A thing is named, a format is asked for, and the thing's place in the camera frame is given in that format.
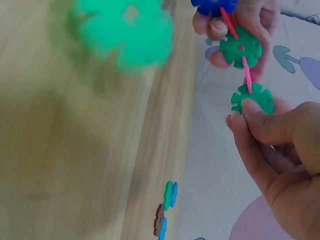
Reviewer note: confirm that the person's right hand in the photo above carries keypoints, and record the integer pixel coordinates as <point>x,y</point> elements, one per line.
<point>287,190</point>

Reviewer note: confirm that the person's left hand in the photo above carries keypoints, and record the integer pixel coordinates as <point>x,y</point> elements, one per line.
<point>265,22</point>

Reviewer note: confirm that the person's left fingers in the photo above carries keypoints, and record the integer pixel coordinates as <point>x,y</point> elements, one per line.
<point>217,28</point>

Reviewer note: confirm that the red snowflake disc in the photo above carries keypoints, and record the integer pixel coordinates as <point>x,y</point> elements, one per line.
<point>228,22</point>

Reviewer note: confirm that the dark blue snowflake disc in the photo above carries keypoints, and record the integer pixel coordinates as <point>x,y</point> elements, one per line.
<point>212,5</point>

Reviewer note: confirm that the pink snowflake disc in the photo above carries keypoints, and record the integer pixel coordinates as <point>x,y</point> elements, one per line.
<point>247,75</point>

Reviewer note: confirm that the light green snowflake disc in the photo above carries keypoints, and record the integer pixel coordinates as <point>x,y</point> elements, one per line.
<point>127,32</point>

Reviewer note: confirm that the light blue snowflake disc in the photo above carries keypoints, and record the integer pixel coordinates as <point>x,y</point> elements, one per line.
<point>174,195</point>
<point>163,228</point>

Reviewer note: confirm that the person's body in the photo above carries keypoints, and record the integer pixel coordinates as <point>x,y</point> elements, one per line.
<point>255,220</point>

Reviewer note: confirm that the brown snowflake disc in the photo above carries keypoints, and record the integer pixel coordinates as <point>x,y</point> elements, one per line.
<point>159,220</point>

